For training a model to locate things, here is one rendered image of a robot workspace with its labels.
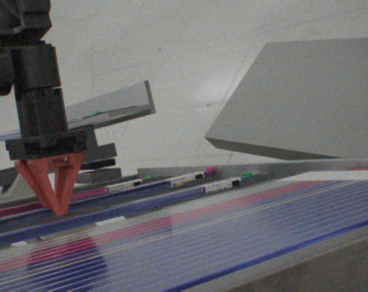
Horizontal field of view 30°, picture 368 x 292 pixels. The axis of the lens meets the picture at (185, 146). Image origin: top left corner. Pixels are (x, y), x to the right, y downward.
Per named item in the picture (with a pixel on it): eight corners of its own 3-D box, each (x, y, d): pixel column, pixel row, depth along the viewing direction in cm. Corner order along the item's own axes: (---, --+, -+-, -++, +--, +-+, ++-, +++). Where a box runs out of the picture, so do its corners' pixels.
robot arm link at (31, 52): (61, 36, 83) (42, 42, 87) (7, 39, 79) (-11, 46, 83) (71, 93, 83) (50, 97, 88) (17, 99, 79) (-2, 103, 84)
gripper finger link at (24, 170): (49, 223, 79) (36, 141, 79) (21, 220, 85) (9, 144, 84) (99, 210, 84) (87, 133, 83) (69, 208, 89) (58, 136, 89)
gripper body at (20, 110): (42, 152, 78) (32, 87, 78) (4, 155, 86) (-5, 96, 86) (91, 144, 82) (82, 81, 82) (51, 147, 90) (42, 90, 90)
